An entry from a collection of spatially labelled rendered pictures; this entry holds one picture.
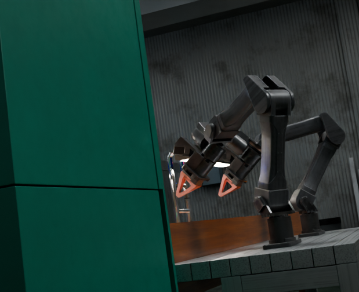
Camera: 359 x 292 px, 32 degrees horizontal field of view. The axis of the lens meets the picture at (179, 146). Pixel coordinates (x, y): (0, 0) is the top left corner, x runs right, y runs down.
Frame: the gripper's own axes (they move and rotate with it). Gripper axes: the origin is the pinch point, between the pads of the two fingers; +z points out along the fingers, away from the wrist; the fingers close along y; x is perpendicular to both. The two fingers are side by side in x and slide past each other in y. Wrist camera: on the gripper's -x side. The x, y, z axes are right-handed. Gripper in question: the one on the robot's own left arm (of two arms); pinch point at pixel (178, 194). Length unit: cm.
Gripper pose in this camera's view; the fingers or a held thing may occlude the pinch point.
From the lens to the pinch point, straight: 193.9
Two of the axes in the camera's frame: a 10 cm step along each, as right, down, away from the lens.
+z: -6.1, 7.7, 1.8
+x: 7.0, 6.3, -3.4
